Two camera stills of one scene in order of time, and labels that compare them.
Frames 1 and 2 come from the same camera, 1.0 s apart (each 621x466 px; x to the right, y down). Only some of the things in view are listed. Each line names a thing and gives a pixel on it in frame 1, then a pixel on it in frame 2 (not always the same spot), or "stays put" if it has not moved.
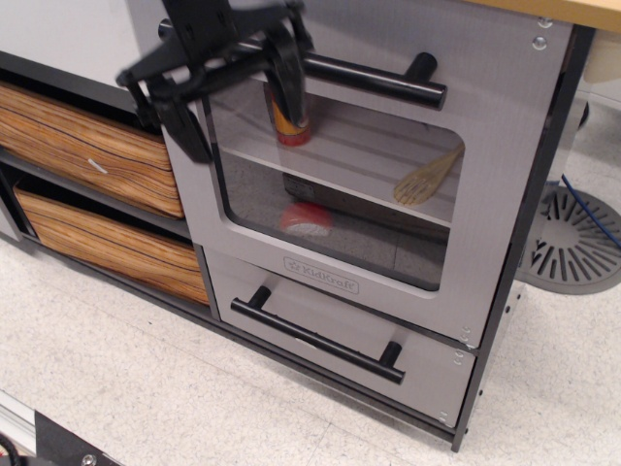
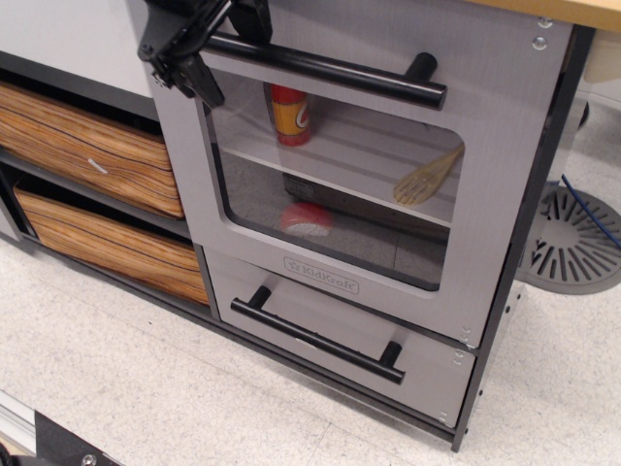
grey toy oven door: (420, 213) stays put
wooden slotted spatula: (418, 186) stays put
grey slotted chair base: (568, 251) stays put
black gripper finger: (183, 130) → (195, 80)
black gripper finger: (286, 69) → (251, 19)
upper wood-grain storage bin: (107, 152) stays put
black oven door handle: (416, 86) stays put
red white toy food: (306, 219) stays put
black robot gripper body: (227, 42) → (177, 28)
